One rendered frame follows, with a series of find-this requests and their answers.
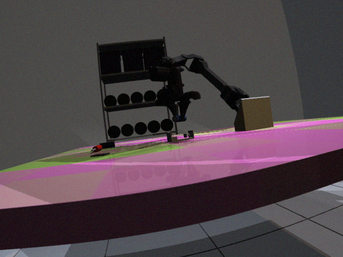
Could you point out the blue and green battery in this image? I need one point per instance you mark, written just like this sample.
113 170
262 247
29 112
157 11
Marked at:
178 118

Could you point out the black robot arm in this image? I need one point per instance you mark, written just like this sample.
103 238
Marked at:
170 69

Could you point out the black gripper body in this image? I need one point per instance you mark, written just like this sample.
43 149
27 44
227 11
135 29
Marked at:
180 95

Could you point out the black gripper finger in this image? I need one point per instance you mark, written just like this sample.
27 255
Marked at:
173 108
183 108

